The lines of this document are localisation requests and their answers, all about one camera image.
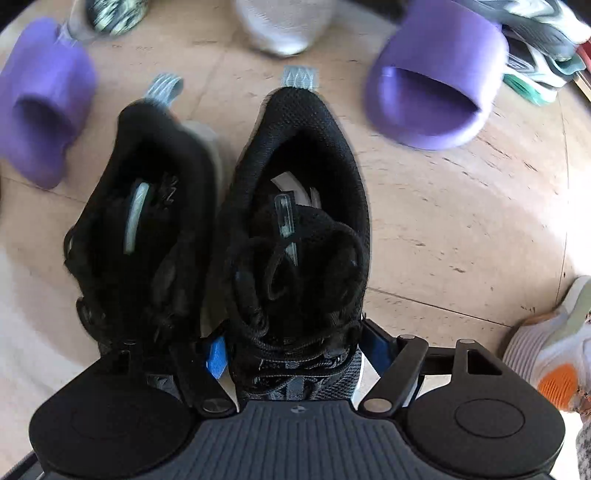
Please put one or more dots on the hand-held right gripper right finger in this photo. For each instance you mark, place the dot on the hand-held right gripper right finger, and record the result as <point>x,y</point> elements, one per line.
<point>375,347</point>

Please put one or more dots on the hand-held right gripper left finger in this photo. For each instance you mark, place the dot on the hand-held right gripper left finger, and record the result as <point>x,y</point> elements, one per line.
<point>215,359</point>

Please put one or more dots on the black mesh sneaker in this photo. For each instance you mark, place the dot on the black mesh sneaker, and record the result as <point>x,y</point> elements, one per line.
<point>295,277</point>
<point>138,277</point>

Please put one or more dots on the person's white orange sneaker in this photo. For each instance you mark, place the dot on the person's white orange sneaker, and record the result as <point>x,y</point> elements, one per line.
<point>549,341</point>

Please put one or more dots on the person's houndstooth clothing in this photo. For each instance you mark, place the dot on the person's houndstooth clothing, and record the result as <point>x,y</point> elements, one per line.
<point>584,415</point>

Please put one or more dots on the purple slide sandal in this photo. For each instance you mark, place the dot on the purple slide sandal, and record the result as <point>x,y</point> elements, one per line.
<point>443,50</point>
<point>44,92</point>

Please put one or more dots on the teal black sneaker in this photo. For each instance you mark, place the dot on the teal black sneaker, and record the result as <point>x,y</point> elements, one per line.
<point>531,23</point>
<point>531,74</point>

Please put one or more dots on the black green patterned shoe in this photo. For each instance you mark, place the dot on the black green patterned shoe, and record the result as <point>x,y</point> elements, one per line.
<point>111,16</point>

